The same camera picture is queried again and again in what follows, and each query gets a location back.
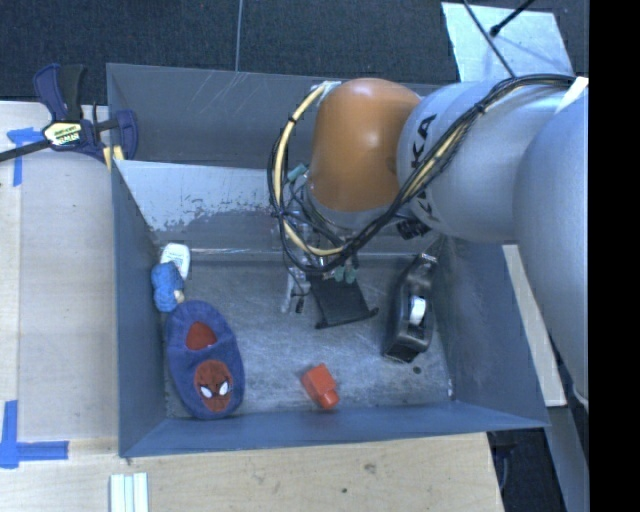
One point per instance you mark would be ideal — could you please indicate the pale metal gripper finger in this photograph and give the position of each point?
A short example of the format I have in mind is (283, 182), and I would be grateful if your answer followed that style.
(290, 295)
(300, 302)

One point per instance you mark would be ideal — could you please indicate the grey metal bin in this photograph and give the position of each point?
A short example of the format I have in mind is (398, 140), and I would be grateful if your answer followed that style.
(300, 345)

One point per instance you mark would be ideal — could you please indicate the red plastic block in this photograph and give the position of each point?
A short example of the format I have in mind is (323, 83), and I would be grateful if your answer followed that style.
(321, 385)

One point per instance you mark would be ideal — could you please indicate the black tape dispenser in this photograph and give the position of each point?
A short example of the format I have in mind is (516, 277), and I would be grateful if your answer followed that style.
(407, 330)

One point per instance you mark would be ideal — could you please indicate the blue slipper with red mask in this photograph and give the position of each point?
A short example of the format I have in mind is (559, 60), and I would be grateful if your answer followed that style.
(207, 370)

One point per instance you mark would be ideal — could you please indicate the blue and white toy figure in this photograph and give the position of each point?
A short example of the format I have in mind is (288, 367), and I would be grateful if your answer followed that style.
(167, 285)

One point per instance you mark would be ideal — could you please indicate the black cylinder on white bracket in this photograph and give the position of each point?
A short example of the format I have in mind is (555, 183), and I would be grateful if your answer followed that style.
(413, 228)

